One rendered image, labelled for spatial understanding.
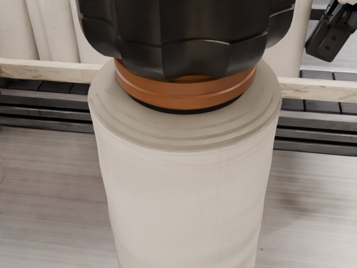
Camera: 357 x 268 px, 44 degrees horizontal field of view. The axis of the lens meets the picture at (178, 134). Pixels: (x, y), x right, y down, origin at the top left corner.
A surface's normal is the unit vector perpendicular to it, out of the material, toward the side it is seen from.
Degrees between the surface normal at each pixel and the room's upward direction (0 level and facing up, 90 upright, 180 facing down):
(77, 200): 0
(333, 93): 90
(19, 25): 90
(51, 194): 0
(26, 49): 90
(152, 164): 93
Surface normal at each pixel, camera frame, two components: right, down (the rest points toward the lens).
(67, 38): 0.64, 0.49
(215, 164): 0.27, 0.65
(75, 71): -0.14, 0.64
